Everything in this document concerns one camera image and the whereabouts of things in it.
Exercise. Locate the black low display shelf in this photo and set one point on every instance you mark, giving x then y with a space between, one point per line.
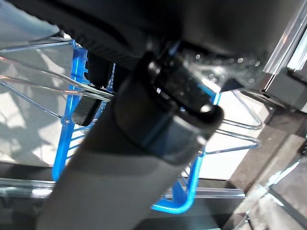
287 95

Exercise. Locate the blue plastic shopping basket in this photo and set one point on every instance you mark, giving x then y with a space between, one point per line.
63 148

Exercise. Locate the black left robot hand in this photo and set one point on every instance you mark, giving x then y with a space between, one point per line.
108 172

